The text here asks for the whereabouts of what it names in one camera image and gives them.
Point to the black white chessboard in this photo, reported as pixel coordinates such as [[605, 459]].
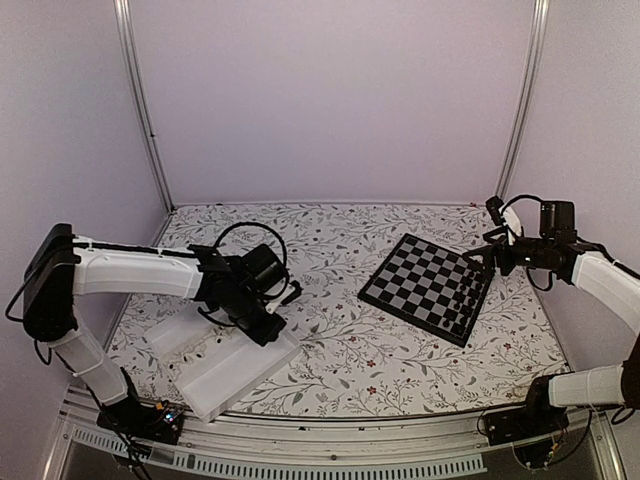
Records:
[[429, 287]]

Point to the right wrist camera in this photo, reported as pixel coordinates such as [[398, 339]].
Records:
[[505, 219]]

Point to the floral patterned table mat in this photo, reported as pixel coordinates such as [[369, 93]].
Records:
[[356, 360]]

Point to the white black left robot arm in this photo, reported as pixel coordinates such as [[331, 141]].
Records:
[[67, 266]]

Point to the right aluminium frame post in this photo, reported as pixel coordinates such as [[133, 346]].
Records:
[[531, 69]]

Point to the aluminium front rail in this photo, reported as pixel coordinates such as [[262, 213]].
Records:
[[251, 446]]

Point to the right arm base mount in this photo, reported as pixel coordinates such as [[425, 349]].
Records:
[[535, 437]]

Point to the aluminium frame post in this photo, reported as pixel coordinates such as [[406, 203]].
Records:
[[531, 69], [126, 35]]

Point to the left aluminium frame post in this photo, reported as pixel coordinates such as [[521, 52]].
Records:
[[126, 35]]

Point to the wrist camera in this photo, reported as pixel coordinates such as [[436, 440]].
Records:
[[505, 219], [291, 293]]

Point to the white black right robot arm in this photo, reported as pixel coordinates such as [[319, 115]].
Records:
[[584, 266]]

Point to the white plastic tray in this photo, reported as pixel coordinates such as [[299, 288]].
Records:
[[236, 368]]

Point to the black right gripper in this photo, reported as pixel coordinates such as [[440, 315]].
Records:
[[490, 252]]

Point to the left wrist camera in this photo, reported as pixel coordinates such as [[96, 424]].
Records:
[[291, 293]]

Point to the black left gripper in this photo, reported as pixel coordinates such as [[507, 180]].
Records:
[[264, 336]]

